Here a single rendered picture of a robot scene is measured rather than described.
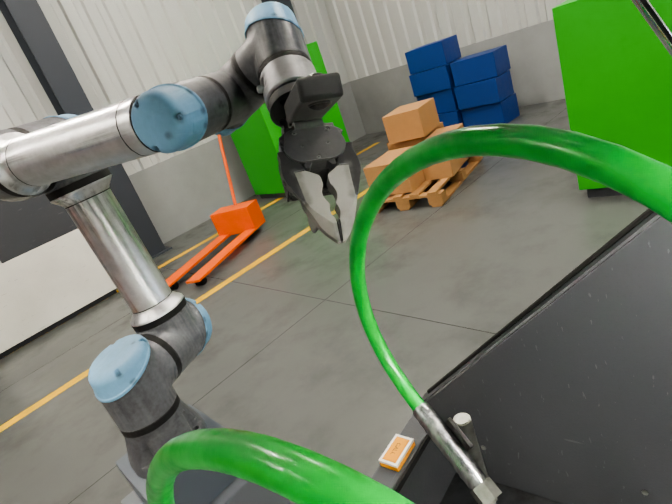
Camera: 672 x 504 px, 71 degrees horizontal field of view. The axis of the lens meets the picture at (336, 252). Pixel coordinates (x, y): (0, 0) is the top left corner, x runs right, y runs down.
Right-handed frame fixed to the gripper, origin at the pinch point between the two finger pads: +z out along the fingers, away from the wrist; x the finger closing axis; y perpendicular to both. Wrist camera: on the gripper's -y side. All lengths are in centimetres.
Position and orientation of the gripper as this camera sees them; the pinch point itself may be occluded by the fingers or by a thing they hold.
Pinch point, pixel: (339, 228)
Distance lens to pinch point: 50.6
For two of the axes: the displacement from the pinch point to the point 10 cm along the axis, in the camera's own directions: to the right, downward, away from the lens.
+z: 2.7, 8.8, -4.0
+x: -9.6, 1.9, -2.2
